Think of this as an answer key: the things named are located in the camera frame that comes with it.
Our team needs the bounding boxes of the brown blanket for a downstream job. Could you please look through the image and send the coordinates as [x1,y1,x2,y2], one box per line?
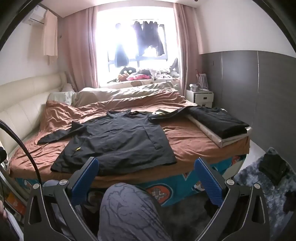
[9,88,251,188]

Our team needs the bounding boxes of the heap of mixed clothes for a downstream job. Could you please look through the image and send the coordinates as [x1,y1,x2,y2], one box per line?
[150,67,173,79]

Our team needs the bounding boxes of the cream folded mat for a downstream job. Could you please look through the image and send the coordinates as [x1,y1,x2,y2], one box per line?
[186,113,252,149]

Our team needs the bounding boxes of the patterned pale pillow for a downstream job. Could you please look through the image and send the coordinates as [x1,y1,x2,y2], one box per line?
[47,91,78,106]

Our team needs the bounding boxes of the cream padded headboard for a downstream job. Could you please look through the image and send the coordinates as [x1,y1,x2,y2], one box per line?
[0,72,67,149]

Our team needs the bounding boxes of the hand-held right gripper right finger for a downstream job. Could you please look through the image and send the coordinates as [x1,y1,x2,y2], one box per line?
[194,158,272,241]

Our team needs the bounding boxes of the white air conditioner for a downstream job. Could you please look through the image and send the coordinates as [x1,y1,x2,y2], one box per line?
[22,6,49,26]

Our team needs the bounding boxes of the thick black cable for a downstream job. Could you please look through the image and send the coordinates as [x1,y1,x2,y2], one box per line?
[0,119,43,186]

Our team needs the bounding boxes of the person's grey patterned trousers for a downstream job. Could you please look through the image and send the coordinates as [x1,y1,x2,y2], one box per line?
[97,183,173,241]

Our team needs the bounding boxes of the pink plush toy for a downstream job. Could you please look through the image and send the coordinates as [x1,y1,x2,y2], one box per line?
[126,72,151,81]

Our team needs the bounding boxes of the cluttered shelf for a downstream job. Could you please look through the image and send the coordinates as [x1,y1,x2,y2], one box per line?
[0,171,28,223]

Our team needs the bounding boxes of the beige duvet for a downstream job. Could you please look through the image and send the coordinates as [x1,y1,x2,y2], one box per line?
[73,81,179,107]

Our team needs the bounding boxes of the teal printed bed sheet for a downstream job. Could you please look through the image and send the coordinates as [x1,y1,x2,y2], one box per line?
[10,153,247,208]

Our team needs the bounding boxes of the black round plush toy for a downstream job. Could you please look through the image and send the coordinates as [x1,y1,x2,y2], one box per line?
[120,66,137,76]

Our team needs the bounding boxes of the cream hanging cloth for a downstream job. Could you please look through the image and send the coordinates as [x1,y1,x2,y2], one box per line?
[43,10,58,65]

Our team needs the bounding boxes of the white nightstand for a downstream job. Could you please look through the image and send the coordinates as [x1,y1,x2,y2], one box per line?
[186,89,214,108]

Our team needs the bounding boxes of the pile of folded black clothes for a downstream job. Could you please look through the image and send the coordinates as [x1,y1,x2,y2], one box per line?
[187,105,251,139]

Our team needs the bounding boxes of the dark clothes heap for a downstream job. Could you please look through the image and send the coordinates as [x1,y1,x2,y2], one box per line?
[258,153,290,186]

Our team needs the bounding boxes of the red striped white box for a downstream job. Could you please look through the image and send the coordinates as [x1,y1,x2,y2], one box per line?
[196,69,210,91]

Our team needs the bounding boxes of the white pillow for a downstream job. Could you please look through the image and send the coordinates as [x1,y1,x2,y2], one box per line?
[60,83,75,93]

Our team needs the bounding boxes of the hanging dark trousers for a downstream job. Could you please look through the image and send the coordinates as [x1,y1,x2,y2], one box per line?
[113,23,130,69]

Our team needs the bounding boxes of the grey shaggy rug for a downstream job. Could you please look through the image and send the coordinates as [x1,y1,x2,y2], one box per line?
[233,147,296,232]

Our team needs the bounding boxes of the large black shirt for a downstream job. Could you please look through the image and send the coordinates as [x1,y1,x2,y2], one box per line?
[37,106,199,174]

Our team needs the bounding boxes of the grey plush toy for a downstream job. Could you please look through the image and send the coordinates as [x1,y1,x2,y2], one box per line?
[170,59,180,77]

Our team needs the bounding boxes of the hanging dark shirt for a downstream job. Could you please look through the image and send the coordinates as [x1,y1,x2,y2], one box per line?
[132,21,148,57]
[142,21,165,57]

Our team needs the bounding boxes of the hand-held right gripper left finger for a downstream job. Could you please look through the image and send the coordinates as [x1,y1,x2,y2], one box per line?
[24,157,99,241]

